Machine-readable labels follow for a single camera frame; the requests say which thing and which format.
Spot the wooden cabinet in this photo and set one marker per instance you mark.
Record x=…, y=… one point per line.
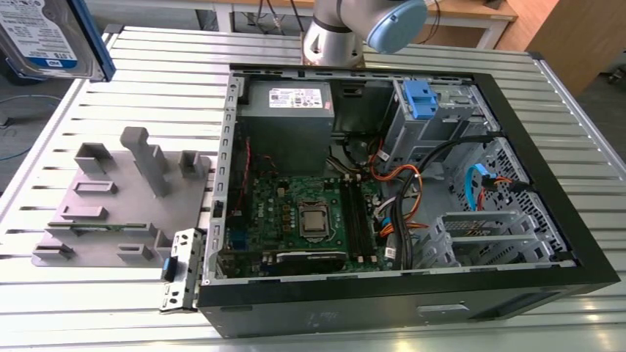
x=577, y=36

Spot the silver CPU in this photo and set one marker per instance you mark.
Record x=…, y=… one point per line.
x=314, y=223

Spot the black PC case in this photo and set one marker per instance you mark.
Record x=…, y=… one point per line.
x=342, y=311

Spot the green RAM stick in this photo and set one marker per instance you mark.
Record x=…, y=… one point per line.
x=107, y=228

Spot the black RAM slot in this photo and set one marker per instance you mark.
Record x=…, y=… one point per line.
x=366, y=218
x=352, y=220

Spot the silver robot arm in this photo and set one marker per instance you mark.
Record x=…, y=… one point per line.
x=332, y=44

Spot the wooden desk white frame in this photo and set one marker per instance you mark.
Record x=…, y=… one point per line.
x=489, y=14

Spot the gray parts rack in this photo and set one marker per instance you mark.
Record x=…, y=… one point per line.
x=147, y=220

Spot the green motherboard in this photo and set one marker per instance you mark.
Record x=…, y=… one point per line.
x=274, y=220

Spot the hard disk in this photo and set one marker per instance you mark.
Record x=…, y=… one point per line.
x=39, y=36

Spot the black graphics card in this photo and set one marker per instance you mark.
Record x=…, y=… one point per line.
x=303, y=258

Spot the metal expansion slot bracket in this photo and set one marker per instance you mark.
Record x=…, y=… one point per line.
x=188, y=256

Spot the CPU socket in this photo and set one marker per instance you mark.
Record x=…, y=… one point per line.
x=315, y=204

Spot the gray power supply unit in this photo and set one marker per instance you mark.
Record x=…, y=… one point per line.
x=283, y=139

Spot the metal disk bay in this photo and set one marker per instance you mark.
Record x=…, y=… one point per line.
x=513, y=238

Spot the metal optical drive bay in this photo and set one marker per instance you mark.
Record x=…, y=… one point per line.
x=430, y=128

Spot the blue drive bay latch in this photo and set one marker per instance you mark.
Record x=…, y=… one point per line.
x=421, y=99

